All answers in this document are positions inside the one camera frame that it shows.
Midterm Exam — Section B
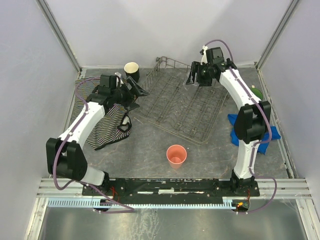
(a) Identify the black mug cream inside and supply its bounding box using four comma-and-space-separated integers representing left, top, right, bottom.
123, 62, 140, 83

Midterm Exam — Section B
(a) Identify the salmon pink plastic cup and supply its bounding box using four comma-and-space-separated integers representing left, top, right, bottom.
166, 144, 188, 169

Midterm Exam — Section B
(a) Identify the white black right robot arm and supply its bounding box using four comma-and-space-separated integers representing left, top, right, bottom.
186, 45, 271, 192

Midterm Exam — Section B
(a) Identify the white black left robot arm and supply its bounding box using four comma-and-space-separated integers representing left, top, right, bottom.
46, 72, 149, 186

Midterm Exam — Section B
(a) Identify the striped cloth garment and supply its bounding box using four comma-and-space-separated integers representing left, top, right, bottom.
69, 79, 132, 150

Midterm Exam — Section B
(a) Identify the christmas mug green inside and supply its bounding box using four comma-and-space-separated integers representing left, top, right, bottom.
249, 86, 264, 101

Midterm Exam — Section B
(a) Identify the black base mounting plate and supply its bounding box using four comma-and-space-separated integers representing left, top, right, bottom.
97, 177, 260, 200

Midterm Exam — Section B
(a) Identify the blue microfibre cloth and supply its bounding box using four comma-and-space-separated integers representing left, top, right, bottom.
227, 114, 281, 155

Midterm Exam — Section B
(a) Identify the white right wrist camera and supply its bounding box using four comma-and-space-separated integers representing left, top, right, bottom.
200, 45, 208, 65

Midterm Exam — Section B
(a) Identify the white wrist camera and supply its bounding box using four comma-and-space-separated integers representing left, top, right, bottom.
200, 45, 208, 65
114, 72, 124, 87

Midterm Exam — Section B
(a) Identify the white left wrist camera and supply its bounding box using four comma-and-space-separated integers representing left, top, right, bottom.
114, 72, 124, 87

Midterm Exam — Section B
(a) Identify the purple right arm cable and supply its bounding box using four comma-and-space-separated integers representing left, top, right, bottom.
202, 39, 278, 215

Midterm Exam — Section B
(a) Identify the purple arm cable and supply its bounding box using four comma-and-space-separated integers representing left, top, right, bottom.
202, 39, 278, 215
53, 77, 136, 215

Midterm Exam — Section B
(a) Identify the grey wire dish rack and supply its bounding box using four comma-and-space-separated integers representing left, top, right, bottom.
134, 56, 228, 146

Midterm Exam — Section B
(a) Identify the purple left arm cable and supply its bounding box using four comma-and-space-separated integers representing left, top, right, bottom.
53, 77, 136, 215

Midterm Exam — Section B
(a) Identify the light blue cable duct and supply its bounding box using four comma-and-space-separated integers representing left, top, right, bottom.
46, 197, 237, 209

